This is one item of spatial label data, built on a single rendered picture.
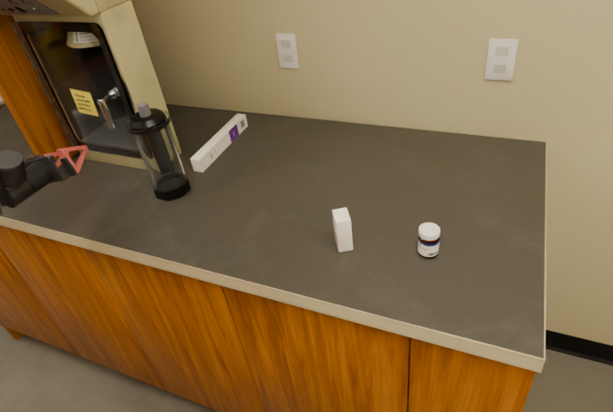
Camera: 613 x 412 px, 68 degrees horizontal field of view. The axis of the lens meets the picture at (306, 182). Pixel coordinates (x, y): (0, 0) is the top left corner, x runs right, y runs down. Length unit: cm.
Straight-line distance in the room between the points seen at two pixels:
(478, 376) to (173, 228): 77
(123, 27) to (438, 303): 99
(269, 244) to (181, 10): 91
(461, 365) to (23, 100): 135
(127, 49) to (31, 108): 41
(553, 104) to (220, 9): 103
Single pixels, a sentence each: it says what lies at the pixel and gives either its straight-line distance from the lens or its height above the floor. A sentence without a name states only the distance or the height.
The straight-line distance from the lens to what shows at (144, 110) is 119.
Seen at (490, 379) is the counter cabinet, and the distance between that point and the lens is 104.
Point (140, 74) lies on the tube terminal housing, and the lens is 134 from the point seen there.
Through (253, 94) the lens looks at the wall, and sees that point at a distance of 163.
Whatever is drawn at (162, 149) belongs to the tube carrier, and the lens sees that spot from 121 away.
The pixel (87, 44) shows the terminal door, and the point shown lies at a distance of 131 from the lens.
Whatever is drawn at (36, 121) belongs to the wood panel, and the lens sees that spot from 160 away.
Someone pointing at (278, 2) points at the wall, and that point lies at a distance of 146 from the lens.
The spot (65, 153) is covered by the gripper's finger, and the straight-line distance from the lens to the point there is 117.
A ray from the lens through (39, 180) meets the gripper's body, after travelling 118.
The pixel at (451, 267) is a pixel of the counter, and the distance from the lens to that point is 100.
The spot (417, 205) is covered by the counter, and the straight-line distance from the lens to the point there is 114.
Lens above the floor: 167
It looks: 36 degrees down
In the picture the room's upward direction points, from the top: 8 degrees counter-clockwise
